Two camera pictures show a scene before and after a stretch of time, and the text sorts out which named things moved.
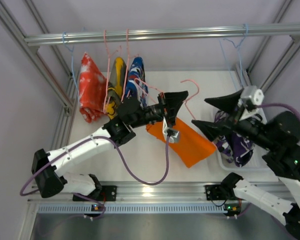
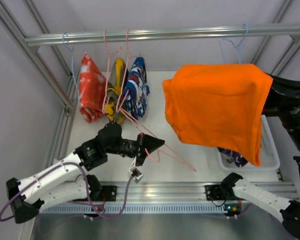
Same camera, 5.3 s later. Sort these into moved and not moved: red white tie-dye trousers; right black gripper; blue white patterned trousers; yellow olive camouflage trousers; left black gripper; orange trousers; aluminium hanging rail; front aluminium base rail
Moved: left black gripper; right black gripper; orange trousers
Not moved: aluminium hanging rail; blue white patterned trousers; red white tie-dye trousers; yellow olive camouflage trousers; front aluminium base rail
